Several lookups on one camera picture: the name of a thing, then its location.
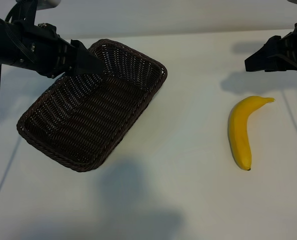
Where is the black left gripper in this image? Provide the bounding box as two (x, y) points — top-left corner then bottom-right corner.
(13, 22), (106, 79)

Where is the dark brown wicker basket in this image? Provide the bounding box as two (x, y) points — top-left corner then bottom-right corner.
(16, 38), (168, 173)

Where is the yellow banana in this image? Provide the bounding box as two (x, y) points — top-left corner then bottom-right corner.
(227, 95), (276, 172)

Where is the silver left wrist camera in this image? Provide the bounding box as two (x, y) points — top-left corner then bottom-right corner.
(15, 0), (61, 11)

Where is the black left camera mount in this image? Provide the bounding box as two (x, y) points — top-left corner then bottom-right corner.
(4, 0), (37, 26)

